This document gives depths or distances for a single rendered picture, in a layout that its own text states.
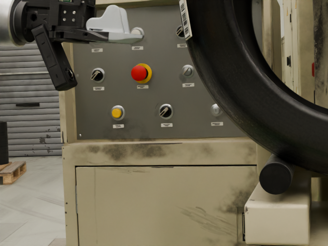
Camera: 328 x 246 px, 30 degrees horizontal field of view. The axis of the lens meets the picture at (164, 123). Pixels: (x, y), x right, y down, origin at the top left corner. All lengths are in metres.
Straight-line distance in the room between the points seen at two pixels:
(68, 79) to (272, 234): 0.42
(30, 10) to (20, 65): 9.57
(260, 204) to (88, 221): 0.81
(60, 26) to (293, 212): 0.47
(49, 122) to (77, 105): 8.88
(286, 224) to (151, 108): 0.77
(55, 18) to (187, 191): 0.66
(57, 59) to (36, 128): 9.56
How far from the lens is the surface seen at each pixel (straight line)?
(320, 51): 1.23
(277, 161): 0.89
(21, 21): 1.05
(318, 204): 1.20
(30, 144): 10.67
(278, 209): 0.87
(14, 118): 10.67
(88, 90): 1.63
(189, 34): 0.87
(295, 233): 0.88
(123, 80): 1.60
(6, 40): 1.07
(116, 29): 1.00
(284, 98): 0.84
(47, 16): 1.05
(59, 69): 1.03
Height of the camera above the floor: 1.03
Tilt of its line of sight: 3 degrees down
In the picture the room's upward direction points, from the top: 2 degrees counter-clockwise
